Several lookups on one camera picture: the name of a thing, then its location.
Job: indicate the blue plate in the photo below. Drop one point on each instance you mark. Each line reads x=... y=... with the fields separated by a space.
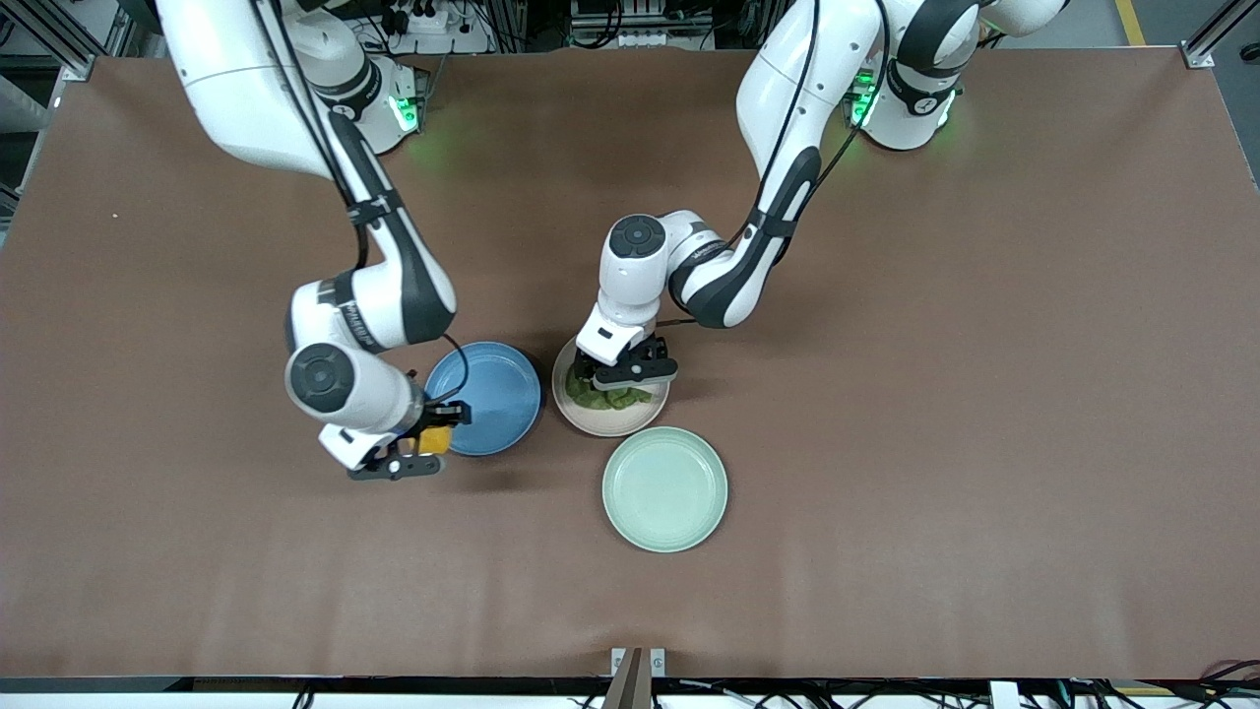
x=502 y=394

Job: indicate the small white box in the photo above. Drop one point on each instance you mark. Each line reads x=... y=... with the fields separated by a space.
x=1004 y=697

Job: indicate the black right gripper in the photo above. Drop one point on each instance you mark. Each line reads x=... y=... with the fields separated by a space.
x=430 y=418

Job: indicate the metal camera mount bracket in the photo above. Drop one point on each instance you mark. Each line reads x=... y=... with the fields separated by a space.
x=630 y=689

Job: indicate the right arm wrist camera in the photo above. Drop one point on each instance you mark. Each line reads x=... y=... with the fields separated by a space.
x=384 y=468

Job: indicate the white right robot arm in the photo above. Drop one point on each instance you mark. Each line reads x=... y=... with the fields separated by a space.
x=256 y=98

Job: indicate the brown table cover sheet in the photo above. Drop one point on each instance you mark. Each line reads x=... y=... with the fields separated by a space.
x=935 y=591

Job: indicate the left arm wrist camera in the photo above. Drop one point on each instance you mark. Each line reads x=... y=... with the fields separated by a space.
x=635 y=374

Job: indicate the light green plate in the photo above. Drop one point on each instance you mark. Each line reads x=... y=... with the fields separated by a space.
x=664 y=489

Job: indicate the white power strip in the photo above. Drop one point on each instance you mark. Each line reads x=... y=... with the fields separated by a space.
x=433 y=39

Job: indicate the beige plate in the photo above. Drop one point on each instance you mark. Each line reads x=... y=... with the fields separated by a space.
x=610 y=421

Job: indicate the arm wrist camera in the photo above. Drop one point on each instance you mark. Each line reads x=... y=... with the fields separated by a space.
x=635 y=374
x=384 y=468

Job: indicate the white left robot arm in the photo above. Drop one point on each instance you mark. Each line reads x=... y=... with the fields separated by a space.
x=787 y=79

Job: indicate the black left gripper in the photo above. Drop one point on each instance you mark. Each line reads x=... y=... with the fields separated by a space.
x=654 y=352

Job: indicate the yellow lemon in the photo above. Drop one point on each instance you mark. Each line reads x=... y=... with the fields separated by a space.
x=436 y=440

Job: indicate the green lettuce leaf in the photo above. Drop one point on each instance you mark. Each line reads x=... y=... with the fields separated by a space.
x=615 y=399

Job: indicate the silver aluminium frame post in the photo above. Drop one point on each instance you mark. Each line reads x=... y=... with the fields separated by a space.
x=1196 y=49
x=74 y=49

